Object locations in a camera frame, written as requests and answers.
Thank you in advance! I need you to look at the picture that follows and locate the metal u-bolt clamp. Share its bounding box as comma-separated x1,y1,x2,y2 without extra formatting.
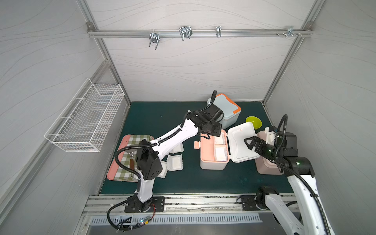
179,26,193,41

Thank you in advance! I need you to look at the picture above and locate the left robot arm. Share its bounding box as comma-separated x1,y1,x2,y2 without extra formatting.
106,102,224,231

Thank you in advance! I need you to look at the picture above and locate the green checkered cloth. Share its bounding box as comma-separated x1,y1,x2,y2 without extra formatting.
115,134,153,181

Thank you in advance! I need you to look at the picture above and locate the blue box orange handle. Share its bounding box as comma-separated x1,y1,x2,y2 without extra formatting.
214,94,241,129

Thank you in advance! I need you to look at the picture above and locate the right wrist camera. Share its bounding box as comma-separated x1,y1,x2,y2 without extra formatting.
264,127,277,146

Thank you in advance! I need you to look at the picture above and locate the metal hook clamp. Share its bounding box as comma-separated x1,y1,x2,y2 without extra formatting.
148,32,161,50

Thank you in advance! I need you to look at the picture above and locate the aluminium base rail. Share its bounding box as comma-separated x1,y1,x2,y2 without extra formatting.
82,192,323,216

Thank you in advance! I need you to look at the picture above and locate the green bowl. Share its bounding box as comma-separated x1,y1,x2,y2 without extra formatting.
246,116,262,130

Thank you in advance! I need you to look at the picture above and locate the white box peach handle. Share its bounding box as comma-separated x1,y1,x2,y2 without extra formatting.
194,122,260,170

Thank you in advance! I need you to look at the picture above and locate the white wire basket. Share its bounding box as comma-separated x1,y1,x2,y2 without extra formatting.
44,78,124,153

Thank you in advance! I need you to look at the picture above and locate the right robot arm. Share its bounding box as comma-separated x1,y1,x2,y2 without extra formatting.
244,131,335,235

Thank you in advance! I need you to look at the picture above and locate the metal screw bracket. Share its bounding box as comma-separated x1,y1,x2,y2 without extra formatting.
276,26,302,38

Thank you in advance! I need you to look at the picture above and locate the aluminium crossbar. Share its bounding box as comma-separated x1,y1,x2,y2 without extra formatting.
88,29,313,38

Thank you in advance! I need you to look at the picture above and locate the green table mat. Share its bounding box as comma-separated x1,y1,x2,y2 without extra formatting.
120,102,293,194

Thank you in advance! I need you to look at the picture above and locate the pink tray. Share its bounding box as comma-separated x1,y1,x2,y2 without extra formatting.
106,134,155,183

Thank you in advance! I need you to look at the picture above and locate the pink first aid box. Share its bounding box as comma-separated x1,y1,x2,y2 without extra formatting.
255,130,282,175

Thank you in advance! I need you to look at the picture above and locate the small metal bracket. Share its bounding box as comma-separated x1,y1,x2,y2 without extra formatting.
216,26,222,38

